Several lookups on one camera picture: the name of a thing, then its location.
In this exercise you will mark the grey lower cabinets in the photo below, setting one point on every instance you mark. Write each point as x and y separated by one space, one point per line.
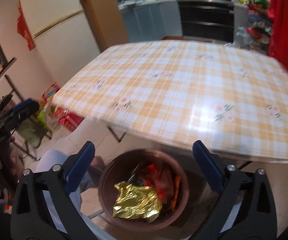
151 21

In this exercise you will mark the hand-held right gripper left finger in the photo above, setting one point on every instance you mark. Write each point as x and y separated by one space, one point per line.
80 167

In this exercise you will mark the black built-in oven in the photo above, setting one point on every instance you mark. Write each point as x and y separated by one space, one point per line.
206 20

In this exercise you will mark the orange yellow snack bag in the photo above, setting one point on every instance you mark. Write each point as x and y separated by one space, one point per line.
50 95

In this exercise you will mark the red paper banner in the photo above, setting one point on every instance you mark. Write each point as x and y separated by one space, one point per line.
26 30

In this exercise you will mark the cream refrigerator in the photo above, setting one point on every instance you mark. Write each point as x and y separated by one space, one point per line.
58 30

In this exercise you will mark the yellow checked tablecloth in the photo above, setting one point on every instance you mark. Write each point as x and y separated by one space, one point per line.
184 92

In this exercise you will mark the pale green bag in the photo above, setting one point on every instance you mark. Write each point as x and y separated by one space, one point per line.
31 133

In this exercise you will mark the red snack package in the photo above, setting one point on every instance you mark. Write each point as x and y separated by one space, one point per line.
70 121

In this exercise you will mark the orange wrapper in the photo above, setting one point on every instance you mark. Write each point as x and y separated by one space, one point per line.
176 192

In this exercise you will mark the gold foil wrapper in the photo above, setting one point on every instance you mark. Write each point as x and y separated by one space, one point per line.
136 202

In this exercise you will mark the green snack bag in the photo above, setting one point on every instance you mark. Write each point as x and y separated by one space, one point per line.
46 118

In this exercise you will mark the black metal shelf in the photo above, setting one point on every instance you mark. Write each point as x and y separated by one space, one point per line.
6 80

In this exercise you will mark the pink transparent package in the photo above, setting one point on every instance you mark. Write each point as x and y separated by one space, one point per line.
161 180

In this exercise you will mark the metal table leg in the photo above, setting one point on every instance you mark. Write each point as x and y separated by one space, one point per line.
117 135

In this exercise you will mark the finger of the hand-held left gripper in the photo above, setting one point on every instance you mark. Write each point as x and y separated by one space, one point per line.
26 107

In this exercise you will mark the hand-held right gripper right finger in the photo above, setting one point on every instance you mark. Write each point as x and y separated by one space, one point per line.
209 168

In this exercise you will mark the brown plastic bin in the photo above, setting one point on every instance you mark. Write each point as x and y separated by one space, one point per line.
106 205

